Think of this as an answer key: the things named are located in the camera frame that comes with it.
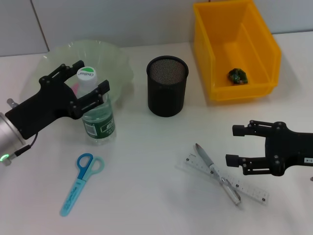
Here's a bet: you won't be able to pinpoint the black mesh pen holder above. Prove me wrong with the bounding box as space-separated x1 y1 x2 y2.
146 55 190 118

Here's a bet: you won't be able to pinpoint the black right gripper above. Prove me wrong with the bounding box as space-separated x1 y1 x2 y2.
225 120 313 177

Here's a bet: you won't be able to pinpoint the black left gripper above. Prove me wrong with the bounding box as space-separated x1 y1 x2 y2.
4 60 111 140

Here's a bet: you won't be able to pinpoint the blue and teal scissors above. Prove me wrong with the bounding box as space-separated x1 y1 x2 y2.
60 153 105 217

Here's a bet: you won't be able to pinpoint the clear silver ballpoint pen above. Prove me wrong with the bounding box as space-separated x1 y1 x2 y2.
195 143 245 211

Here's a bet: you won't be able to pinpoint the clear water bottle green label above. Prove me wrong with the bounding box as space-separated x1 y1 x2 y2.
76 66 117 145

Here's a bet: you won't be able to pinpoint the clear plastic ruler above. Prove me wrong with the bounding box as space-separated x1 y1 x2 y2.
184 153 269 205

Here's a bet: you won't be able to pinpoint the yellow plastic storage bin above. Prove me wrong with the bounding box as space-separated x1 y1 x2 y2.
192 0 282 102

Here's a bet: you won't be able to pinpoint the pink peach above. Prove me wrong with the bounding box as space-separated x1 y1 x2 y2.
70 82 81 98

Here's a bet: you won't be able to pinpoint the left gripper cable with plug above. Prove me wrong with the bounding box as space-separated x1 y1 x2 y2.
6 98 39 157

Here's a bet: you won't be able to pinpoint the translucent green wavy fruit plate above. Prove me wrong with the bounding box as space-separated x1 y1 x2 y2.
19 39 134 116

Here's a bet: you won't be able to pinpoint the green plastic wrapper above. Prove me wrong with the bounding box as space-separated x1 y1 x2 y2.
227 68 249 86

